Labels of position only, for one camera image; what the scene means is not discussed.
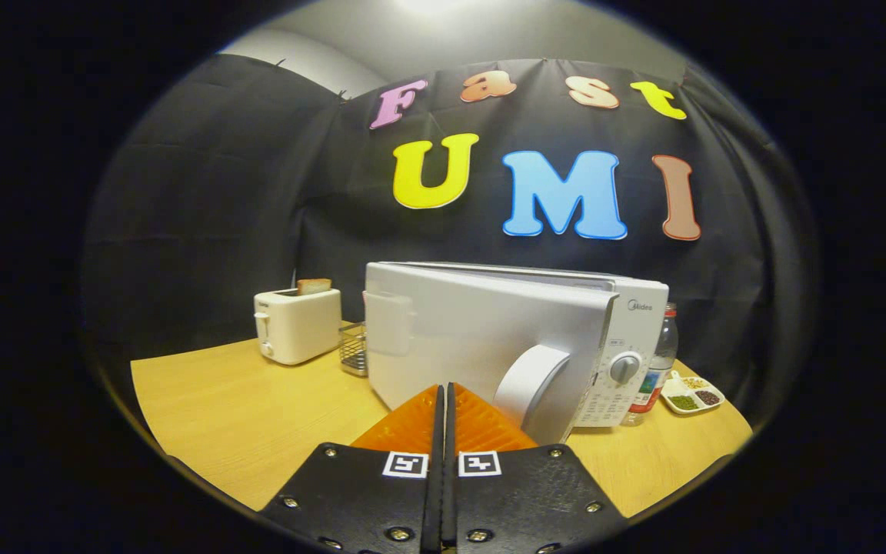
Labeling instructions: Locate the wire mesh basket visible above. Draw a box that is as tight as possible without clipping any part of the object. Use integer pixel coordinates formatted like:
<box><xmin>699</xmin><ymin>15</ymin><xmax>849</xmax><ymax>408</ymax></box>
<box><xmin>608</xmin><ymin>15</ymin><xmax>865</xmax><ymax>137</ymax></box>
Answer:
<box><xmin>338</xmin><ymin>322</ymin><xmax>368</xmax><ymax>376</ymax></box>

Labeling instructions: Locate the black backdrop cloth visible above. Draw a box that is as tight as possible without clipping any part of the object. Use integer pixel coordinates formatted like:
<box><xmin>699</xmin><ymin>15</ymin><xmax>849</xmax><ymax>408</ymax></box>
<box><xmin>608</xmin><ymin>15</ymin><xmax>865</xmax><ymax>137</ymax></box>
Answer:
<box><xmin>82</xmin><ymin>54</ymin><xmax>821</xmax><ymax>416</ymax></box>

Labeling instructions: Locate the white divided dish with beans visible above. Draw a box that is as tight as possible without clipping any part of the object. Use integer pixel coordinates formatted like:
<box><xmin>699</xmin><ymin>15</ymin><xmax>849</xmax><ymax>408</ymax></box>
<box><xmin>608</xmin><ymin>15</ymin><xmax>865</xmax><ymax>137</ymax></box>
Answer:
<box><xmin>660</xmin><ymin>370</ymin><xmax>725</xmax><ymax>416</ymax></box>

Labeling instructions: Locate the white microwave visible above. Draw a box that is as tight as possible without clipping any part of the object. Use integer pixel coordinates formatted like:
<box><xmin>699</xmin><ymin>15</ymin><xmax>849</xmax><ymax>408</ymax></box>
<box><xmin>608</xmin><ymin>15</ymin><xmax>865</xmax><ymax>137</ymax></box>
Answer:
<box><xmin>364</xmin><ymin>262</ymin><xmax>670</xmax><ymax>447</ymax></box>

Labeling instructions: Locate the clear plastic bottle red label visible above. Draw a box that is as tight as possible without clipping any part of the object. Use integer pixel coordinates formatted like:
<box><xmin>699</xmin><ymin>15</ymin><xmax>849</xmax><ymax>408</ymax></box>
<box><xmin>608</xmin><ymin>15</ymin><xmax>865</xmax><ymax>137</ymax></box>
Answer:
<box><xmin>621</xmin><ymin>302</ymin><xmax>679</xmax><ymax>426</ymax></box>

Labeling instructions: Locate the white toaster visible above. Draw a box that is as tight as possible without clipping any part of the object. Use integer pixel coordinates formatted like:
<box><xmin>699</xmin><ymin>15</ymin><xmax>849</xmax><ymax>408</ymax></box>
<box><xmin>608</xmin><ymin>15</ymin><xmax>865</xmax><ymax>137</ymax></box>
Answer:
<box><xmin>253</xmin><ymin>288</ymin><xmax>343</xmax><ymax>366</ymax></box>

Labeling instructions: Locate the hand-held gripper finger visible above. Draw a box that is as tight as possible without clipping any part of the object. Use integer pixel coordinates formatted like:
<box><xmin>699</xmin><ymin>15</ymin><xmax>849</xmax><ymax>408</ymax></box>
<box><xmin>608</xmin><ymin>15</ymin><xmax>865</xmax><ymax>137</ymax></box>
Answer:
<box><xmin>257</xmin><ymin>383</ymin><xmax>445</xmax><ymax>554</ymax></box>
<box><xmin>443</xmin><ymin>382</ymin><xmax>630</xmax><ymax>554</ymax></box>

